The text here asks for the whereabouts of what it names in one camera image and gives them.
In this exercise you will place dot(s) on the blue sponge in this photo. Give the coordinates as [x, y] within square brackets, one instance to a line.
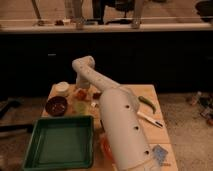
[160, 153]

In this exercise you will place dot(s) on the orange bowl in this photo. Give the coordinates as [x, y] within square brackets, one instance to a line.
[104, 144]

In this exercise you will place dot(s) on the white handled peeler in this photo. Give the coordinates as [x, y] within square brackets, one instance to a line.
[149, 119]

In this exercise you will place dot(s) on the white small bowl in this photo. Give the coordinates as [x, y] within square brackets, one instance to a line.
[62, 89]

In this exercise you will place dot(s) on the dark red bowl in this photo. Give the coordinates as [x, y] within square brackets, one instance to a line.
[56, 106]

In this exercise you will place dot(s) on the green plastic tray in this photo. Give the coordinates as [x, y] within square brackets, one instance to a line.
[60, 143]

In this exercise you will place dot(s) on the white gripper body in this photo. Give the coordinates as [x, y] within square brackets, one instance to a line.
[82, 83]

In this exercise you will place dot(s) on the green chili pepper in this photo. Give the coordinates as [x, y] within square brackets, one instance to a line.
[147, 102]

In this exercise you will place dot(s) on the red orange apple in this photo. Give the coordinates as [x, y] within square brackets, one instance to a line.
[81, 95]

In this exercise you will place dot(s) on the green plastic cup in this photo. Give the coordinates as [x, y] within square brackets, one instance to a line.
[80, 107]

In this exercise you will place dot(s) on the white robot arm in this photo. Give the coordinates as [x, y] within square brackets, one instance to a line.
[118, 112]

